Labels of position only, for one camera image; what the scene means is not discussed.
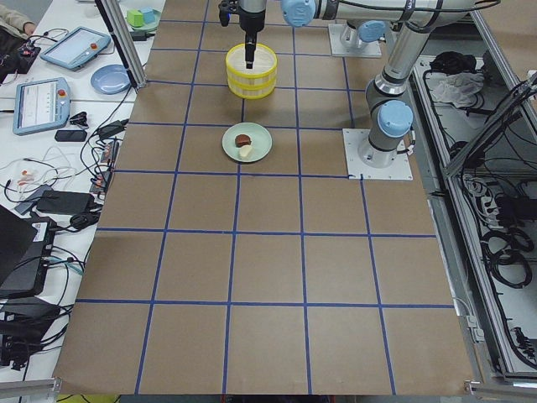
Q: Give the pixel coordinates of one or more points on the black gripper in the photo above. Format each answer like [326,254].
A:
[251,25]

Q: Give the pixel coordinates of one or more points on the brown bun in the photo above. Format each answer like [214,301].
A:
[242,139]

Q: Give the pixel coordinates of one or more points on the white bun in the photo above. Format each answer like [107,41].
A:
[245,151]

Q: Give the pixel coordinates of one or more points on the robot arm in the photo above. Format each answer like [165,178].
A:
[252,6]
[391,117]

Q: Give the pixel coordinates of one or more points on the light green plate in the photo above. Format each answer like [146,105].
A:
[261,141]

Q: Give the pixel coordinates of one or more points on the blue cube block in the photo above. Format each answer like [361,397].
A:
[148,15]

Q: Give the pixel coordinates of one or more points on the green plate with blocks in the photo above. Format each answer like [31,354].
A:
[149,27]

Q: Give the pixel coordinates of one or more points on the green cube block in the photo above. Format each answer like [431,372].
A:
[134,18]

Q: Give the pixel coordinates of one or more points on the blue plate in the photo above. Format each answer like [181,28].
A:
[110,79]

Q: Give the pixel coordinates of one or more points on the teach pendant tablet far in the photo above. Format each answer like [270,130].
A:
[77,48]

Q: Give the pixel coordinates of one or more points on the teach pendant tablet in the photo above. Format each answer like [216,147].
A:
[77,48]
[41,106]

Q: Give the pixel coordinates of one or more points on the black phone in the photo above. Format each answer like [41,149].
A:
[70,136]

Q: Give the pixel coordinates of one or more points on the crumpled white cloth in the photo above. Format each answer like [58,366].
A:
[460,90]

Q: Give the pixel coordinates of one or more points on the teach pendant tablet near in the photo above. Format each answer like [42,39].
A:
[41,106]

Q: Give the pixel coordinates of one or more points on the black power adapter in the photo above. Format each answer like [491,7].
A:
[64,202]

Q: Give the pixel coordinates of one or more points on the black laptop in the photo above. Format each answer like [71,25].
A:
[26,243]

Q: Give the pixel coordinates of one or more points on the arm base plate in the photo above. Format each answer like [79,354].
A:
[364,162]
[345,42]

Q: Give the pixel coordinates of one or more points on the aluminium frame post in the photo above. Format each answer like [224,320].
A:
[117,27]

